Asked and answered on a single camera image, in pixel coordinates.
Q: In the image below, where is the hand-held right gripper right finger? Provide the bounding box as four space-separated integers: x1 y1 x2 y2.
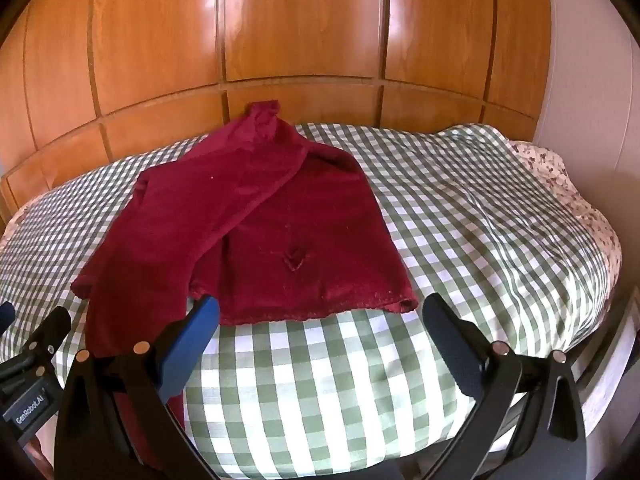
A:
421 292 588 480

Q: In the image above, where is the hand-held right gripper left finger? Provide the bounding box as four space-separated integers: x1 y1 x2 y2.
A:
52 294 223 480

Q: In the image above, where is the dark red long-sleeve top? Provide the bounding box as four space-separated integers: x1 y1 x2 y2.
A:
70 101 420 466

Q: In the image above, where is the green checked bed sheet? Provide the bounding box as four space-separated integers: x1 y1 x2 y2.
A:
0 121 623 480

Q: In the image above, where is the grey bed frame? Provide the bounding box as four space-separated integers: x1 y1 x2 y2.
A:
570 295 640 416

